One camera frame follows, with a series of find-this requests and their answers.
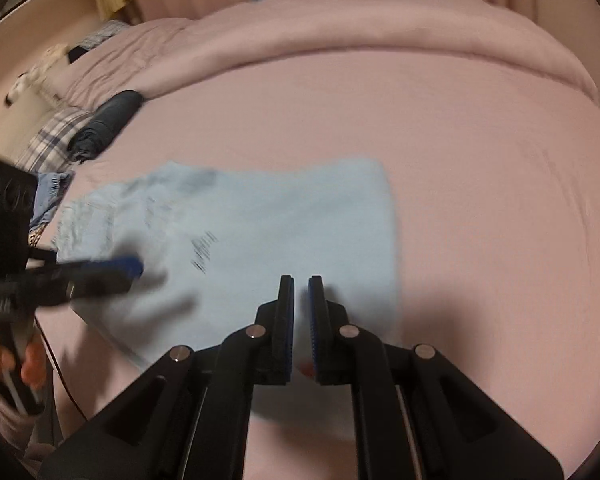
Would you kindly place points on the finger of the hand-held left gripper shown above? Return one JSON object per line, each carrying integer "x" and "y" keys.
{"x": 100, "y": 275}

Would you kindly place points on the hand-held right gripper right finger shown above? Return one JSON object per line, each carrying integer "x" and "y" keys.
{"x": 322, "y": 330}

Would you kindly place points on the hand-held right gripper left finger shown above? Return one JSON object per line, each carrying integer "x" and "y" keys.
{"x": 280, "y": 330}

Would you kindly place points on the light blue strawberry pants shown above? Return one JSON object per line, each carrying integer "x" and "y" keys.
{"x": 260, "y": 220}

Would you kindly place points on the person's left hand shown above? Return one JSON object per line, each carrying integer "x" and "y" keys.
{"x": 32, "y": 360}

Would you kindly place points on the brown patterned cloth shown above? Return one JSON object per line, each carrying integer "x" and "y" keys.
{"x": 36, "y": 236}

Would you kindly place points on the blue shorts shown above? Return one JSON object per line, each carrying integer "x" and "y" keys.
{"x": 50, "y": 195}

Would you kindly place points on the plaid pillow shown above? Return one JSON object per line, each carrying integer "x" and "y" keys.
{"x": 50, "y": 137}

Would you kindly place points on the dark grey rolled cloth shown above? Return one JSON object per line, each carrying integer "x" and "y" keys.
{"x": 105, "y": 122}

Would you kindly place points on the cream pillow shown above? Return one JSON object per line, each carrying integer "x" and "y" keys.
{"x": 57, "y": 87}

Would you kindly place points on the white plush toy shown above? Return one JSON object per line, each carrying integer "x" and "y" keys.
{"x": 35, "y": 75}

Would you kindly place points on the small black object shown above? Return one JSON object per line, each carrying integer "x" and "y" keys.
{"x": 76, "y": 54}

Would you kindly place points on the blue checked cloth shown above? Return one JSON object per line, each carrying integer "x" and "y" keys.
{"x": 102, "y": 35}

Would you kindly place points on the pink duvet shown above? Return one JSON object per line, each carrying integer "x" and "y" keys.
{"x": 355, "y": 35}

